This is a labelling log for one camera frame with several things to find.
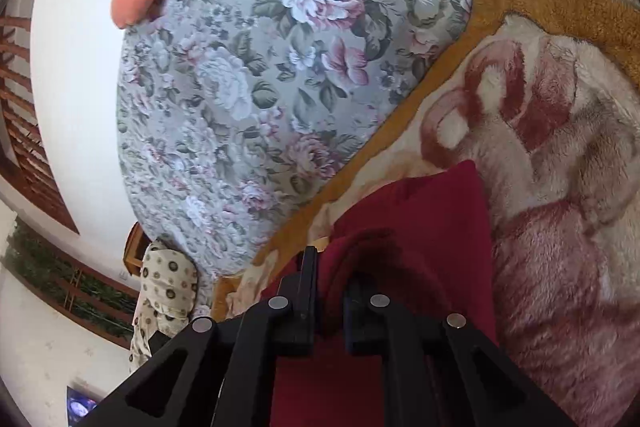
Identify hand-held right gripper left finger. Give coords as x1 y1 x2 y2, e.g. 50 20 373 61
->
85 246 321 427

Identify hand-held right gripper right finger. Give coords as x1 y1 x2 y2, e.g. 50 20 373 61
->
342 279 574 427

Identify dark red sweater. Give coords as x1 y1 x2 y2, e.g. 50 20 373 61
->
270 159 499 427

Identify green plants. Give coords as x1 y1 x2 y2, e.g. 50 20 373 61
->
7 224 142 340

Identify blue lit screen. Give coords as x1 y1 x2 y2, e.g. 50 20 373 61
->
66 386 99 419

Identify floral sofa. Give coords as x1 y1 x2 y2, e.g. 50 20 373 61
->
116 0 632 309

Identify yellow floral fleece blanket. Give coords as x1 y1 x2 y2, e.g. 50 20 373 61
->
210 0 640 427

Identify wooden lattice screen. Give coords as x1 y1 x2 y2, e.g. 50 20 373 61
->
0 0 81 235

